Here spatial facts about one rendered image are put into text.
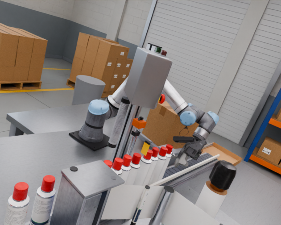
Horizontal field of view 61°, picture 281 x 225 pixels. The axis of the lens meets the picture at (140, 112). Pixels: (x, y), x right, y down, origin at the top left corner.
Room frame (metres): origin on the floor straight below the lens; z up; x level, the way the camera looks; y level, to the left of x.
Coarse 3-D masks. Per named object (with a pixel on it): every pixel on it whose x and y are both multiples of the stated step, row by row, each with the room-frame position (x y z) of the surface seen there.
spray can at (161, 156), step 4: (164, 148) 0.99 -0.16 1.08; (160, 152) 0.98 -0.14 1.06; (164, 152) 0.98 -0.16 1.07; (160, 156) 0.98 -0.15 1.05; (164, 156) 0.99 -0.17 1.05; (160, 160) 0.97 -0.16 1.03; (164, 160) 0.98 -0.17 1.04; (156, 164) 0.97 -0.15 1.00; (160, 164) 0.97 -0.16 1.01; (156, 168) 0.97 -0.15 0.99; (160, 168) 0.97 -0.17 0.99; (156, 172) 0.97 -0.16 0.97; (160, 172) 0.98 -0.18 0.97; (152, 176) 0.97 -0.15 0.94; (156, 176) 0.97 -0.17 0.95; (152, 180) 0.97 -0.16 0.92; (156, 180) 0.98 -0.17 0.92; (148, 184) 0.97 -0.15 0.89
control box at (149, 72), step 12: (144, 48) 0.97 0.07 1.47; (144, 60) 0.81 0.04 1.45; (156, 60) 0.82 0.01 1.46; (168, 60) 0.83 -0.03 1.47; (132, 72) 0.92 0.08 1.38; (144, 72) 0.81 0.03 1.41; (156, 72) 0.83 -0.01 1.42; (168, 72) 0.85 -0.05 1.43; (132, 84) 0.86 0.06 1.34; (144, 84) 0.82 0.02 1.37; (156, 84) 0.83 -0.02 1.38; (132, 96) 0.81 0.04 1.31; (144, 96) 0.82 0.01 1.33; (156, 96) 0.84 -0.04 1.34
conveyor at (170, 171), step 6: (204, 156) 1.54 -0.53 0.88; (210, 156) 1.58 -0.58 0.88; (192, 162) 1.38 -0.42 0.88; (198, 162) 1.41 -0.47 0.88; (210, 162) 1.48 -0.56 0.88; (174, 168) 1.23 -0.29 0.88; (180, 168) 1.25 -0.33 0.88; (198, 168) 1.36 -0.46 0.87; (168, 174) 1.14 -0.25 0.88; (186, 174) 1.22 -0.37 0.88; (48, 222) 0.60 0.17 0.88
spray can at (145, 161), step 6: (150, 150) 0.92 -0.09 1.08; (144, 156) 0.91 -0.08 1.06; (150, 156) 0.91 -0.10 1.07; (144, 162) 0.89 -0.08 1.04; (150, 162) 0.90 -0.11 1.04; (144, 168) 0.89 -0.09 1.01; (138, 174) 0.89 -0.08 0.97; (144, 174) 0.90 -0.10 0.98; (138, 180) 0.89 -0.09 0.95; (144, 180) 0.91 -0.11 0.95
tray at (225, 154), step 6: (216, 144) 1.92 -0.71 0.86; (204, 150) 1.77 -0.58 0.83; (210, 150) 1.81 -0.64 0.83; (216, 150) 1.86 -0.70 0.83; (222, 150) 1.88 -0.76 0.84; (228, 150) 1.86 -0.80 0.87; (222, 156) 1.77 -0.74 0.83; (228, 156) 1.82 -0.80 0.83; (234, 156) 1.82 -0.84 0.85; (234, 162) 1.73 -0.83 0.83
